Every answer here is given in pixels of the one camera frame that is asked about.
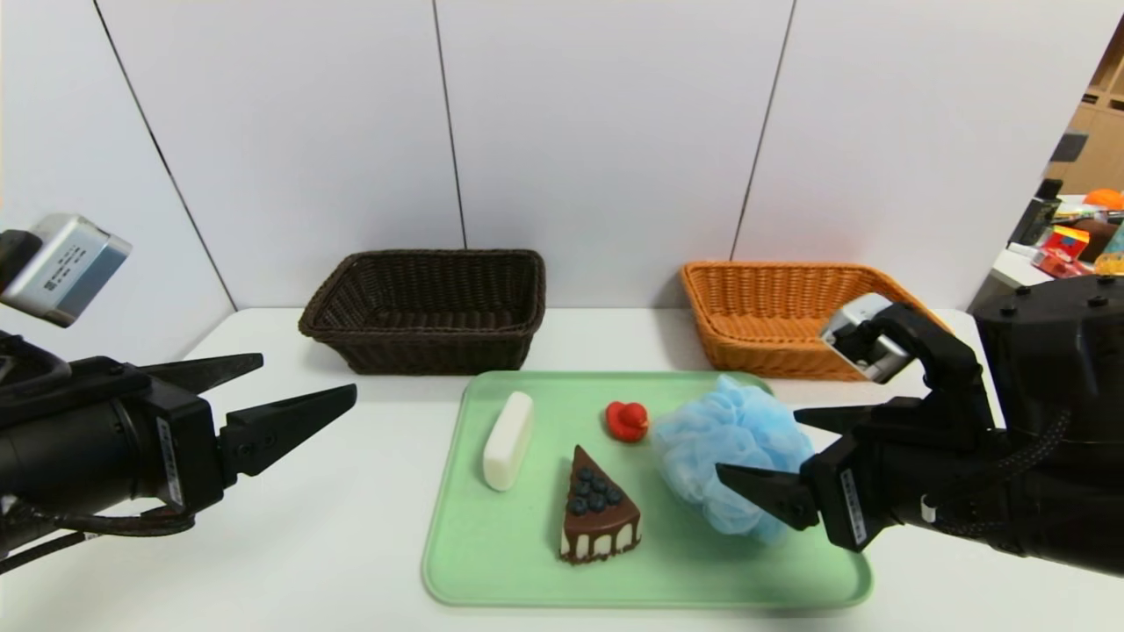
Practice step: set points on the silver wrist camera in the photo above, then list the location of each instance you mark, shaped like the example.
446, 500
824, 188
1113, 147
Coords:
66, 268
856, 329

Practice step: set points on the yellow woven bowl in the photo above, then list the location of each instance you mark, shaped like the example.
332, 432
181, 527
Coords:
1111, 265

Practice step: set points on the red plastic packet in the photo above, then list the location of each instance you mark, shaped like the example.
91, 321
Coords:
1058, 266

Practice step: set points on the dark brown wicker basket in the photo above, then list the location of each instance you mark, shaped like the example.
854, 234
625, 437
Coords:
421, 355

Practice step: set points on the light blue mesh loofah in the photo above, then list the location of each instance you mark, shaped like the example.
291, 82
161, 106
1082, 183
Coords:
720, 439

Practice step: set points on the orange wicker basket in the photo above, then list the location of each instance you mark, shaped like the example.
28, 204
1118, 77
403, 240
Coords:
755, 344

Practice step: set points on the black upright device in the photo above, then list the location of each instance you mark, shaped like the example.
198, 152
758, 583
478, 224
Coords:
1033, 218

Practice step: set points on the chocolate blueberry cake slice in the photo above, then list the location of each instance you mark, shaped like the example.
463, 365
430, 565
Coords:
597, 518

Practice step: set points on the orange ball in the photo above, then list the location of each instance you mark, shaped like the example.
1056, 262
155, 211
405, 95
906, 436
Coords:
1105, 198

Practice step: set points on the red colourful small box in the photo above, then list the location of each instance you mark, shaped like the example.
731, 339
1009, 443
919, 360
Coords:
1066, 240

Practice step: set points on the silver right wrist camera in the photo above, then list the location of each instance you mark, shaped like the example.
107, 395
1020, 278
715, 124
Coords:
856, 329

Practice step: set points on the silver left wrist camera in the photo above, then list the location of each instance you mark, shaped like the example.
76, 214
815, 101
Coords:
66, 268

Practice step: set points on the black right camera bracket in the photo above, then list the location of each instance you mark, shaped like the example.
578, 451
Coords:
953, 360

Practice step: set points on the red rubber duck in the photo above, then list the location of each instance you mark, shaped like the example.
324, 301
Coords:
626, 423

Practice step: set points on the light green plastic tray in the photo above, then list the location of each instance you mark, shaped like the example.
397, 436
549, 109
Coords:
527, 562

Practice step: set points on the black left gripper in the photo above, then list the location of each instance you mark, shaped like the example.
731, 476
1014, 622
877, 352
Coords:
183, 455

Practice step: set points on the black silver right arm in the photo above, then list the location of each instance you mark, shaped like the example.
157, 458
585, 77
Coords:
1071, 369

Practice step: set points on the dark brown box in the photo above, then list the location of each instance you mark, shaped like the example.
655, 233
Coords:
1099, 235

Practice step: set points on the white soap bar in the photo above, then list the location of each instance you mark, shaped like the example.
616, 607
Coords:
507, 443

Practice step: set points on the white side table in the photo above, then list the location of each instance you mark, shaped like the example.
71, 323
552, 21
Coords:
1023, 263

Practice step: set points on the wooden shelf cabinet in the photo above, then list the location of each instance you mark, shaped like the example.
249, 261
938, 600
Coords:
1102, 149

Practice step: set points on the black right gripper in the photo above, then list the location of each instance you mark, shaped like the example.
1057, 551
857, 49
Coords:
845, 499

